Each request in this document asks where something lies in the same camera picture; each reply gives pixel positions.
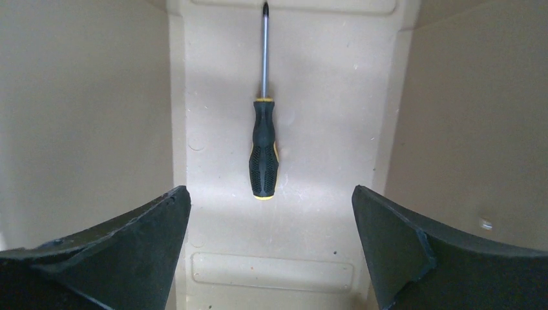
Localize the tan plastic toolbox bin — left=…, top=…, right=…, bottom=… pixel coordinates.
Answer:
left=1, top=1, right=547, bottom=309

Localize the black yellow screwdriver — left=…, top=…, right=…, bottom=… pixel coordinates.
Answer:
left=249, top=1, right=279, bottom=200

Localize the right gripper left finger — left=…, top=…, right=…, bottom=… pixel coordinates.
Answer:
left=1, top=186, right=191, bottom=309

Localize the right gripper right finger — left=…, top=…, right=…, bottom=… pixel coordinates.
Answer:
left=352, top=185, right=547, bottom=309

